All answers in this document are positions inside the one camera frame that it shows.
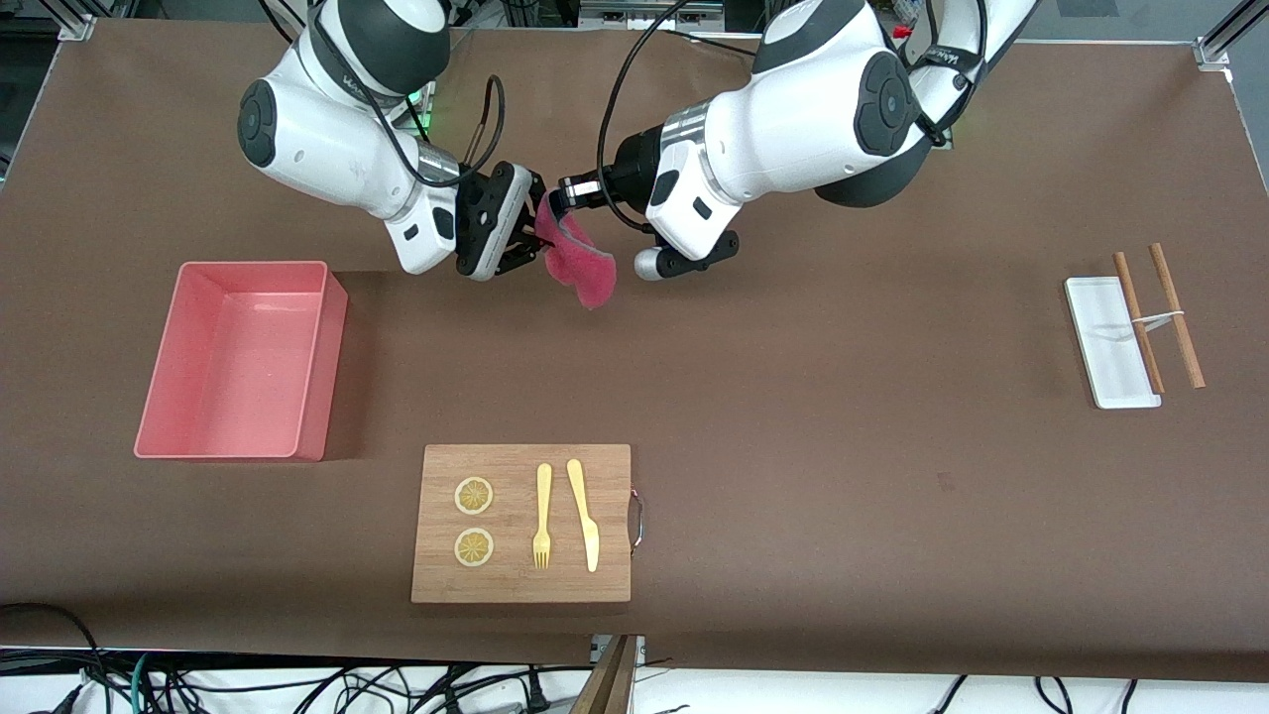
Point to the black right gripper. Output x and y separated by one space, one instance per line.
524 241

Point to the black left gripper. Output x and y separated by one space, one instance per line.
629 167

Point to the red wiping cloth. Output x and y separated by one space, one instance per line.
585 268

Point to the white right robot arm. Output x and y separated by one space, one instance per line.
317 139

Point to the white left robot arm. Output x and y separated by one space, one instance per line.
813 109

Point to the yellow plastic fork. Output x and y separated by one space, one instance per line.
543 486

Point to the lemon slice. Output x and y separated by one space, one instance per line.
474 547
474 496

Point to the wooden cutting board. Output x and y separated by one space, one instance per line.
511 516

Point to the yellow plastic knife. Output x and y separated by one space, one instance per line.
591 545

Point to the pink plastic bin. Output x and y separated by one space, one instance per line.
238 357

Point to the wooden plank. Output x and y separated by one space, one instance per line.
610 684

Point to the black power plug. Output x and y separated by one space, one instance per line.
536 694

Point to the white rectangular tray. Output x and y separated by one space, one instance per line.
1105 347

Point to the brown wooden stick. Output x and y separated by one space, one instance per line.
1140 327
1178 317

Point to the white band on sticks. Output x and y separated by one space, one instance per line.
1160 318

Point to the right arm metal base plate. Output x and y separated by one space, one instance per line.
426 104

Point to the aluminium frame rail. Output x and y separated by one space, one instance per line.
615 12

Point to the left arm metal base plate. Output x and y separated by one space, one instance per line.
947 142

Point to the metal table edge bracket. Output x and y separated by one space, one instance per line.
598 650

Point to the aluminium corner bracket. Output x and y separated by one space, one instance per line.
77 25
1214 52

